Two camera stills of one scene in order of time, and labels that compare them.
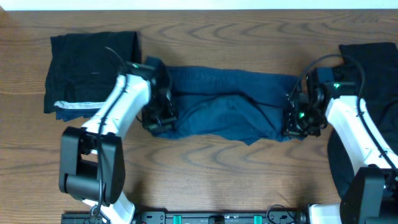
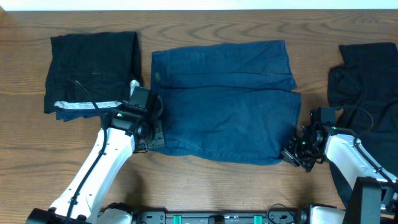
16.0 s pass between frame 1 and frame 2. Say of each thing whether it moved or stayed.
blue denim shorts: moved
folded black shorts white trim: stayed
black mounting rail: stayed
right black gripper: moved
